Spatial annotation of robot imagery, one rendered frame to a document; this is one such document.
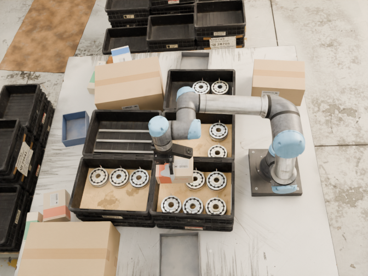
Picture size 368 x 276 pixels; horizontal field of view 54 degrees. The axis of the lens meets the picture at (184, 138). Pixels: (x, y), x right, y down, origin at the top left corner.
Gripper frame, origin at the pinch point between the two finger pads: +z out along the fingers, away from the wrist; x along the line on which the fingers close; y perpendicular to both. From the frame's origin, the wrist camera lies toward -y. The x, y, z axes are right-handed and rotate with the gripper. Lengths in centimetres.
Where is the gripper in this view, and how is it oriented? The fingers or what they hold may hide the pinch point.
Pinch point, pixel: (174, 166)
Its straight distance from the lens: 163.8
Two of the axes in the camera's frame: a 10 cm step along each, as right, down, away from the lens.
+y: -9.9, 0.3, 0.9
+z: 1.0, 5.2, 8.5
